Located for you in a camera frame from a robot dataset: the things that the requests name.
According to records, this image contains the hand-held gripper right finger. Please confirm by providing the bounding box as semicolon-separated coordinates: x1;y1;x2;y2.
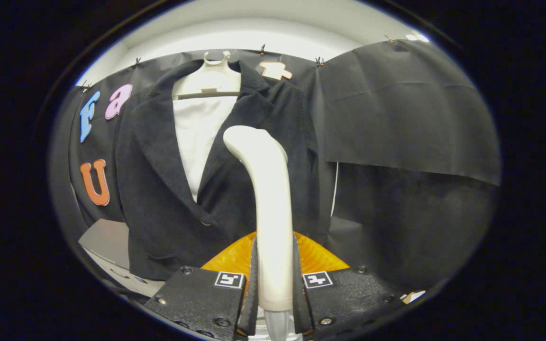
292;231;406;341

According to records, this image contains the white mannequin torso form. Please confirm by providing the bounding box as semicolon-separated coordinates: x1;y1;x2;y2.
173;51;241;202

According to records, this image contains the grey metal cabinet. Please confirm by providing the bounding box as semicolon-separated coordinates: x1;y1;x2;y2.
79;219;164;296

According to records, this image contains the black blazer jacket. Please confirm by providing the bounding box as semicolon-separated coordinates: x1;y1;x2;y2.
115;59;321;281

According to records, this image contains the white thin pole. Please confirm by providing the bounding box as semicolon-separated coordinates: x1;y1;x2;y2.
331;162;339;217

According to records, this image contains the small cardboard box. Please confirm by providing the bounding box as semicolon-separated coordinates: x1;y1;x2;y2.
400;290;426;305

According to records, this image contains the black backdrop cloth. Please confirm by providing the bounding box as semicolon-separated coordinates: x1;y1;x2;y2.
48;39;501;289

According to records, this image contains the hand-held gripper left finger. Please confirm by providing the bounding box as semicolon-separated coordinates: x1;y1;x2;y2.
144;231;260;341

